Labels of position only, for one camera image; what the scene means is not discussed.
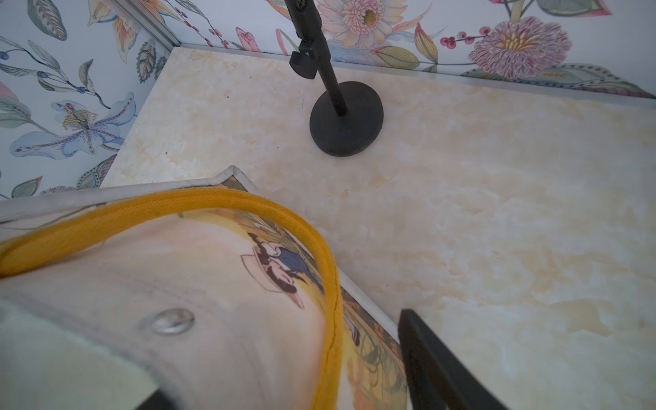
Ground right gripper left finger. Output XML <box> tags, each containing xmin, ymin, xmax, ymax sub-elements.
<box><xmin>135</xmin><ymin>389</ymin><xmax>177</xmax><ymax>410</ymax></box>

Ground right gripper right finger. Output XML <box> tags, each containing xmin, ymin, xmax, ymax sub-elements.
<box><xmin>398</xmin><ymin>309</ymin><xmax>505</xmax><ymax>409</ymax></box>

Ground white canvas pouch yellow handles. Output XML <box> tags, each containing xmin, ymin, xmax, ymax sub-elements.
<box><xmin>0</xmin><ymin>165</ymin><xmax>411</xmax><ymax>410</ymax></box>

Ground blue microphone on black stand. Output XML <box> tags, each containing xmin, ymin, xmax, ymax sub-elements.
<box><xmin>285</xmin><ymin>0</ymin><xmax>384</xmax><ymax>157</ymax></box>

